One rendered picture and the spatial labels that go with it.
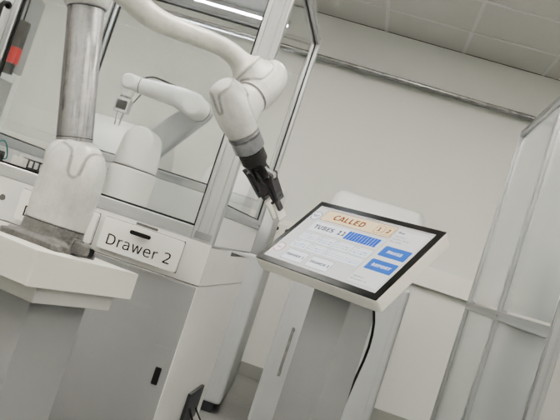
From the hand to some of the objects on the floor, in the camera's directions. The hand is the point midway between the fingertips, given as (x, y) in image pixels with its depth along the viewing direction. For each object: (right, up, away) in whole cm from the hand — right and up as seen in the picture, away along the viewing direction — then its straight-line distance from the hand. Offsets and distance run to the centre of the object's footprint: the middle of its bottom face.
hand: (276, 208), depth 224 cm
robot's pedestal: (-83, -89, -34) cm, 126 cm away
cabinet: (-94, -90, +86) cm, 156 cm away
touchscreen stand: (-12, -114, 0) cm, 114 cm away
